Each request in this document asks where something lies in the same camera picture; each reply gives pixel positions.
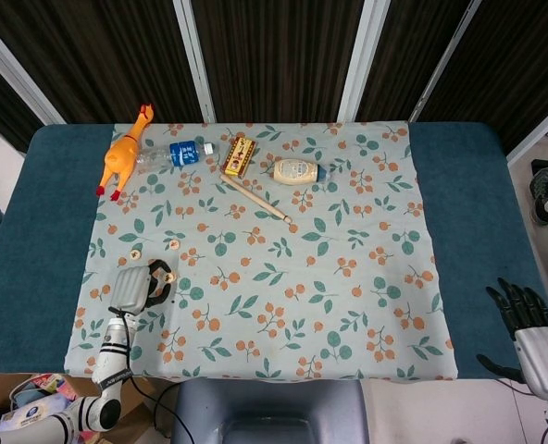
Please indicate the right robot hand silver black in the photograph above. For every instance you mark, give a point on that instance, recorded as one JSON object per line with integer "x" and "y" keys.
{"x": 542, "y": 356}

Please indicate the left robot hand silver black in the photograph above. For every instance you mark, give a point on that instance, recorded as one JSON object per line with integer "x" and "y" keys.
{"x": 128, "y": 291}

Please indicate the round wooden piece red character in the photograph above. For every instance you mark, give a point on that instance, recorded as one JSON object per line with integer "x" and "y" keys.
{"x": 174, "y": 243}

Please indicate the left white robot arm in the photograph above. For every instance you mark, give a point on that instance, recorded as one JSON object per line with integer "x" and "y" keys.
{"x": 109, "y": 361}

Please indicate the teal table cover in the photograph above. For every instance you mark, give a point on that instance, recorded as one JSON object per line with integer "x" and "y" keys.
{"x": 38, "y": 231}

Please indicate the orange rubber chicken toy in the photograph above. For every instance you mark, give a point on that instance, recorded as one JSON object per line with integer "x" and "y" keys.
{"x": 121, "y": 157}

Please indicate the floral fruit print tablecloth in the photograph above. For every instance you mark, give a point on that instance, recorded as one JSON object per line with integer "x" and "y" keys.
{"x": 274, "y": 277}

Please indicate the clear bottle blue label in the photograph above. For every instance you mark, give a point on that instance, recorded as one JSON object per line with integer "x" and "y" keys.
{"x": 181, "y": 153}

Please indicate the wooden drumstick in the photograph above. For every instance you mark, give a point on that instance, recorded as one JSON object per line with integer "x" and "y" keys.
{"x": 255, "y": 199}

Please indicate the white bag blue logo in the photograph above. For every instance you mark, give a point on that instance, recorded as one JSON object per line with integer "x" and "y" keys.
{"x": 26, "y": 416}

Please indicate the black green sneaker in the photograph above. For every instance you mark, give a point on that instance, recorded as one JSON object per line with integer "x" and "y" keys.
{"x": 542, "y": 185}

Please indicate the yellow red cardboard box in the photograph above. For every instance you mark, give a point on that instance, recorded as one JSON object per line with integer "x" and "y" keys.
{"x": 240, "y": 157}

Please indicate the grey plastic base cover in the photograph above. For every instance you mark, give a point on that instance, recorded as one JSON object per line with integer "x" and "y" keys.
{"x": 274, "y": 402}

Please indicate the cream mayonnaise squeeze bottle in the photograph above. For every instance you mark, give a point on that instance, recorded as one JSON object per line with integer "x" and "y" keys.
{"x": 295, "y": 171}

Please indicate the dark folding screen panel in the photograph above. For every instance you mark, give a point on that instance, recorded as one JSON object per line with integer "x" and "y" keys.
{"x": 1, "y": 106}
{"x": 403, "y": 55}
{"x": 510, "y": 69}
{"x": 93, "y": 55}
{"x": 278, "y": 55}

